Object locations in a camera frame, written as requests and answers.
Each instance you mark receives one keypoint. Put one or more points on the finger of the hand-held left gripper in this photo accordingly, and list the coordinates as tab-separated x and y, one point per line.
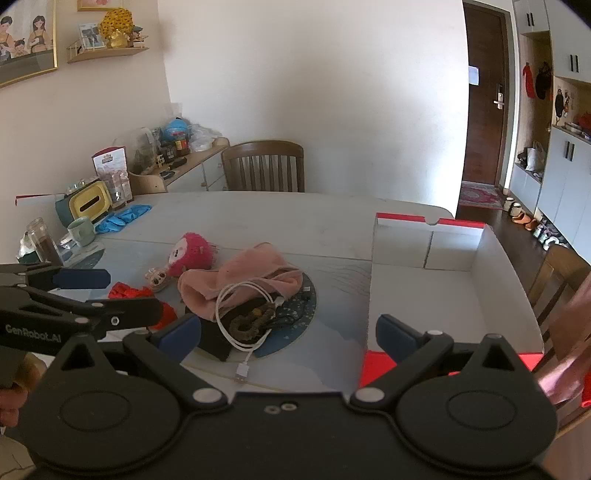
134	310
83	278

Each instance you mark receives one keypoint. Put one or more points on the blue globe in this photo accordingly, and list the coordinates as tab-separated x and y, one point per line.
174	130

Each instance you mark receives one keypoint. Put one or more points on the wooden sideboard cabinet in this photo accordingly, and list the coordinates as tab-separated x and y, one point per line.
203	168

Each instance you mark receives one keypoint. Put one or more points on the patterned door rug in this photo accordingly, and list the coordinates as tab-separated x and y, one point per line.
479	194

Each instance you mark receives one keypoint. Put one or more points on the glass jar with brown powder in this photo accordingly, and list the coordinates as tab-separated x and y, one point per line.
45	247

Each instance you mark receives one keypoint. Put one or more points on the red and white flat carton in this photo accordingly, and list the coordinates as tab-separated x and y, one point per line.
34	199

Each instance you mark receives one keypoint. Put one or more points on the white hallway cabinet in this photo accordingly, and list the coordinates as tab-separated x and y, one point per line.
561	147

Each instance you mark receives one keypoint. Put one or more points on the row of shoes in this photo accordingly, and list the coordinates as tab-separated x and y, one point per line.
531	220

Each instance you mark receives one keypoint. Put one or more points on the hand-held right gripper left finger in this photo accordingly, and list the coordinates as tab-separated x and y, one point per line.
178	333

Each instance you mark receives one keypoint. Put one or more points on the yellow and teal tissue box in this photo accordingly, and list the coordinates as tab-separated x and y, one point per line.
85	201

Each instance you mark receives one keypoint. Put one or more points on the person's left hand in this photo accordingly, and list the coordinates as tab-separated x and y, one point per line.
11	406

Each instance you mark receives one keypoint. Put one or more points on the pink garment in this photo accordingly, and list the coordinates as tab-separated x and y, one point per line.
570	350

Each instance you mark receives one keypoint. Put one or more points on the wooden chair with garments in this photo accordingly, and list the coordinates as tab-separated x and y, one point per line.
554	277

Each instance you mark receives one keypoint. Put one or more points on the white cardboard box red trim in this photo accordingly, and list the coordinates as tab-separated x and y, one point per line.
443	295

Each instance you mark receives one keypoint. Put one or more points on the brown wooden door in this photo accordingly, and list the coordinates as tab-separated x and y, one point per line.
485	92

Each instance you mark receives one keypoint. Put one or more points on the green mug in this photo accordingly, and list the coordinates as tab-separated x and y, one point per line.
82	231

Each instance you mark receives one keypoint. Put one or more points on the wooden slat-back chair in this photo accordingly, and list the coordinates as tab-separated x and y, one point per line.
263	166

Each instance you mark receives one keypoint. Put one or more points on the wooden wall shelf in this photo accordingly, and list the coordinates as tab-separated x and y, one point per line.
108	53

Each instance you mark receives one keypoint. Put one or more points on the blue rubber gloves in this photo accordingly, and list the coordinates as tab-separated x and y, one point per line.
122	216

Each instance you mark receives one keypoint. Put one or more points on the brown scrunchie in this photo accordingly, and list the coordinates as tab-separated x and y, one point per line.
244	324

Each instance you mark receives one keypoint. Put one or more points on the red label box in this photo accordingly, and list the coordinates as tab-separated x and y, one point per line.
110	164

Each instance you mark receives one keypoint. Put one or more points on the black grip sock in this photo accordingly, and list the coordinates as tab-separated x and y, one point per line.
210	339

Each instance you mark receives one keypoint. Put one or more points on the small photo frame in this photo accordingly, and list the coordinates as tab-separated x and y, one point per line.
90	36

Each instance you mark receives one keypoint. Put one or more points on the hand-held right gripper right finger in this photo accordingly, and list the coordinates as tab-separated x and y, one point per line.
395	337

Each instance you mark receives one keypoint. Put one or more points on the glass vase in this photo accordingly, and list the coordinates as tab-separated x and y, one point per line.
145	150

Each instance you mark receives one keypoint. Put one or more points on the framed wall poster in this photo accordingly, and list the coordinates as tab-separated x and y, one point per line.
25	41

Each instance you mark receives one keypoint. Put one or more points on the black hanging bag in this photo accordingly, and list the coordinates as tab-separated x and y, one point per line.
543	81

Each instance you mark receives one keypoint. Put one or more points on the golden ornament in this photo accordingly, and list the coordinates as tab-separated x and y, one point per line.
115	27

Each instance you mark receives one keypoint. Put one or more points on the clear plastic bags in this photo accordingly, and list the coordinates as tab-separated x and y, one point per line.
203	137

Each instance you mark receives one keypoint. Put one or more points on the pink plush toy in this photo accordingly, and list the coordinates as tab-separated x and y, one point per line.
189	254

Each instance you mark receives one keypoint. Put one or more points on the red cloth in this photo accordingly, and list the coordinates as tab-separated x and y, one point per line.
131	291

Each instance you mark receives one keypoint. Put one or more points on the clear plastic bottles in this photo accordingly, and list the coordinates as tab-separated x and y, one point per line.
119	187

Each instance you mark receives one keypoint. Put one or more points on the red hanging ornament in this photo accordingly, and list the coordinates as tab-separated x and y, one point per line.
527	79

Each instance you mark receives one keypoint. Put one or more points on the dark jars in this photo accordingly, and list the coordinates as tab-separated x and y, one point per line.
178	148

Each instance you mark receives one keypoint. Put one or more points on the small beige plush toy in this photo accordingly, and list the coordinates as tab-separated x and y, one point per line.
157	278

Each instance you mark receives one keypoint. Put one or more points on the white tote bag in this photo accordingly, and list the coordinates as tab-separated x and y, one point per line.
535	159

